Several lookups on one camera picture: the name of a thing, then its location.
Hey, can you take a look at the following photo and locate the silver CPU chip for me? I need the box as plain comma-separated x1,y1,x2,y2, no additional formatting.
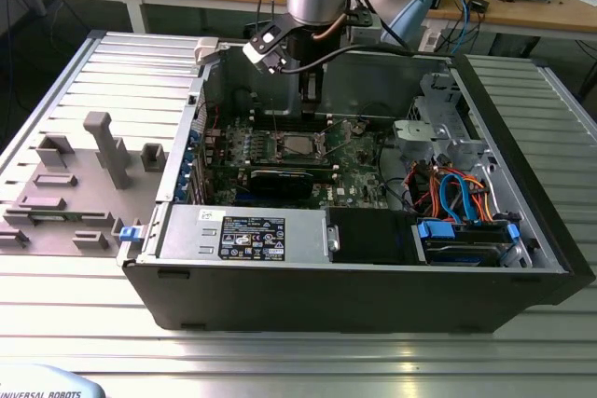
283,134,318,157

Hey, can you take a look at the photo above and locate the CPU socket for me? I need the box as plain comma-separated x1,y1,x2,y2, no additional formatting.
273,130,327,161

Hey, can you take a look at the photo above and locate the green motherboard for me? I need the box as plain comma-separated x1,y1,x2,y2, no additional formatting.
200,111,400,213

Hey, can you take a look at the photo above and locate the black graphics card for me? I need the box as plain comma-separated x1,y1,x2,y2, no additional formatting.
248,168,315,200

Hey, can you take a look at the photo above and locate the beige case latch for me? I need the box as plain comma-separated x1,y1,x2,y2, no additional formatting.
192,36,221,66

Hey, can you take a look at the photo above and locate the white labelled box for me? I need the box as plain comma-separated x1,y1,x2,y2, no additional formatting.
418,22,443,53

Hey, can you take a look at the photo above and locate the silver metal drive cage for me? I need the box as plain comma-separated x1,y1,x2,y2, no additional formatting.
394,72,498,175

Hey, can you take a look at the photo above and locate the hard disk in blue carrier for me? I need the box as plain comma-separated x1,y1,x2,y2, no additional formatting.
416,216,522,269

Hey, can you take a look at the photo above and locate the grey power supply unit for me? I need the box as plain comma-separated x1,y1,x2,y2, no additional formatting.
157,204,330,265

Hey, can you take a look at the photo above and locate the black PC case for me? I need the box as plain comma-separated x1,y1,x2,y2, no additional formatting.
116,36,597,335

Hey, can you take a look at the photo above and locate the blue plastic clip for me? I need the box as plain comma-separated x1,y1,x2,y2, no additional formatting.
118,225,144,245

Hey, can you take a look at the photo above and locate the grey parts rack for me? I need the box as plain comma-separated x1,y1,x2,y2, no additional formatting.
0,111,170,258

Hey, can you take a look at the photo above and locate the green RAM stick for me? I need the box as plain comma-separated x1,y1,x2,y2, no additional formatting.
26,213,84,224

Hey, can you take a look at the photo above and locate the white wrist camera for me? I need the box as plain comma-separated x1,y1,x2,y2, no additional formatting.
241,27,291,76

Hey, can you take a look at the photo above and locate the black camera cable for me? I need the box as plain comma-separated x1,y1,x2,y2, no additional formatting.
278,45,451,76

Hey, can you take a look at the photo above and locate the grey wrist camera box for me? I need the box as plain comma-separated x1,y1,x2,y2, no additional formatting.
342,8,382,45

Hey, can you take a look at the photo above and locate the thick black wire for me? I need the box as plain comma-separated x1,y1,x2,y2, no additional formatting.
374,134,414,212

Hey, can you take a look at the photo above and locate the red wire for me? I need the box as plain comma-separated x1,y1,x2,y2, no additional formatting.
401,160,437,211

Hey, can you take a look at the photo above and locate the blue wire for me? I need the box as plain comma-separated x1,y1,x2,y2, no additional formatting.
437,172,482,226

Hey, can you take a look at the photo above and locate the blue cable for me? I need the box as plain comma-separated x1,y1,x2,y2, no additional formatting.
458,0,481,55

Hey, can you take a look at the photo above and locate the orange wire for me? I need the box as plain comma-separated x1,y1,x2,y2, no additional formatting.
459,176,493,225

